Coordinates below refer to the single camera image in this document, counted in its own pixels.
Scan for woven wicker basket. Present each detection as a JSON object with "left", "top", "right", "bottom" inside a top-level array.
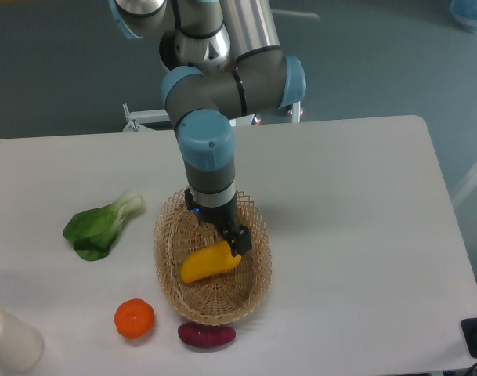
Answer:
[{"left": 154, "top": 190, "right": 272, "bottom": 326}]

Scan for purple sweet potato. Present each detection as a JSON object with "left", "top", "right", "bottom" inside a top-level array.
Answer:
[{"left": 178, "top": 322, "right": 237, "bottom": 349}]

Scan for orange tangerine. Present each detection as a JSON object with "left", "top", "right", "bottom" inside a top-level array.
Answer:
[{"left": 114, "top": 298, "right": 155, "bottom": 340}]

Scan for blue bag in background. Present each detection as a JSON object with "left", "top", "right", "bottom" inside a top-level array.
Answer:
[{"left": 450, "top": 0, "right": 477, "bottom": 34}]

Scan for white table leg frame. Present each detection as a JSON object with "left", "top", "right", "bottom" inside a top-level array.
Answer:
[{"left": 450, "top": 161, "right": 477, "bottom": 210}]

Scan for green bok choy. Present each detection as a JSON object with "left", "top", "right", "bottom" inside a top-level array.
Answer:
[{"left": 63, "top": 190, "right": 145, "bottom": 262}]

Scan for cream white bottle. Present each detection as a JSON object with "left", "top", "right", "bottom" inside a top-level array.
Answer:
[{"left": 0, "top": 308, "right": 44, "bottom": 373}]

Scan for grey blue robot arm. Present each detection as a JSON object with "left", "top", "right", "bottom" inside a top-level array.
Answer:
[{"left": 110, "top": 1, "right": 306, "bottom": 255}]

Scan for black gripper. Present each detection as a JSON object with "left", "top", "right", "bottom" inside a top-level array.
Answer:
[{"left": 184, "top": 188, "right": 252, "bottom": 255}]

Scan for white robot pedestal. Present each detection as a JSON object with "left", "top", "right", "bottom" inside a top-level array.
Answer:
[{"left": 122, "top": 31, "right": 305, "bottom": 133}]

